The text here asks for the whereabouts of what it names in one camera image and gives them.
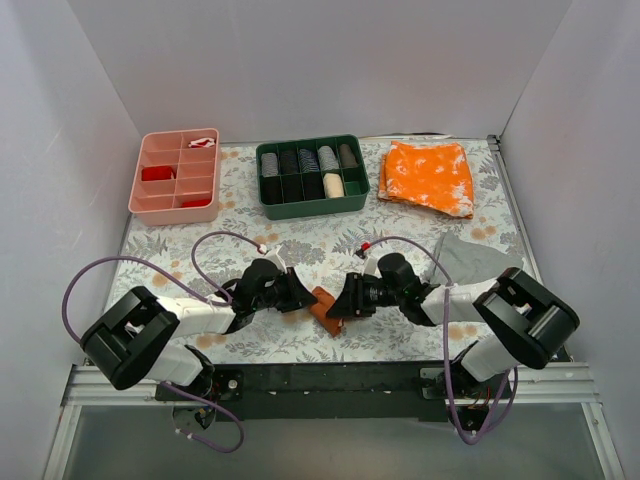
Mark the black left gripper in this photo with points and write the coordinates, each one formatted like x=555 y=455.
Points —
x=291 y=291

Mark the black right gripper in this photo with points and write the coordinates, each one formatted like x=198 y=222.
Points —
x=355 y=293

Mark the orange and cream underwear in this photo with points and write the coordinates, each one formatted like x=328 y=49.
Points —
x=319 y=310

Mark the green divided organiser box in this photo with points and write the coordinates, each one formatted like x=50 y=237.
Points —
x=355 y=180

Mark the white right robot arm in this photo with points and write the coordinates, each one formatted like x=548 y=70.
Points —
x=528 y=323

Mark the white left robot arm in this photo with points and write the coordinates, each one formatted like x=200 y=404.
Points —
x=132 y=341

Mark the red rolled underwear front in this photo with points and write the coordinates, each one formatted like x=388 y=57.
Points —
x=196 y=203

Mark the red white rolled underwear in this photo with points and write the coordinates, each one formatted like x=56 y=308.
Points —
x=203 y=142

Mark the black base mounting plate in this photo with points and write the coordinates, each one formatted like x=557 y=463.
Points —
x=357 y=390

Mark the black rolled sock front middle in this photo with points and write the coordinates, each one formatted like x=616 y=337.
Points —
x=292 y=188

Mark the black rolled sock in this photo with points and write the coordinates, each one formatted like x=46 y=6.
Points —
x=271 y=190
x=288 y=162
x=292 y=188
x=313 y=186

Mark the cream rolled sock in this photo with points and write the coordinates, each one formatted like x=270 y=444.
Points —
x=333 y=185

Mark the black rolled sock front right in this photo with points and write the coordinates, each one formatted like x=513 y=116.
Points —
x=313 y=186

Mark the black rolled sock front left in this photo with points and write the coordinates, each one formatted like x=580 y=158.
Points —
x=271 y=190

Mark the grey folded cloth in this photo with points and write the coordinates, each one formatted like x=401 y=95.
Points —
x=469 y=263

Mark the floral patterned table mat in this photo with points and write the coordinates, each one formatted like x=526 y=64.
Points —
x=170 y=260

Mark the blue striped rolled sock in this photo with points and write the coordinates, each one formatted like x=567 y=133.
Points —
x=308 y=161

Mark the white grey striped sock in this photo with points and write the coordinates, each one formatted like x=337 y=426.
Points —
x=327 y=158

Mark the grey striped rolled sock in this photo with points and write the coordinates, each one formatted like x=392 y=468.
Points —
x=269 y=165

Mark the dark grey rolled sock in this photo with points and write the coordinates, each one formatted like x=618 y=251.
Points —
x=347 y=157

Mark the orange white patterned cloth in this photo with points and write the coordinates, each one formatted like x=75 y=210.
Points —
x=436 y=177

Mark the pink divided organiser box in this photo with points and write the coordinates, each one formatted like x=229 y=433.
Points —
x=177 y=178

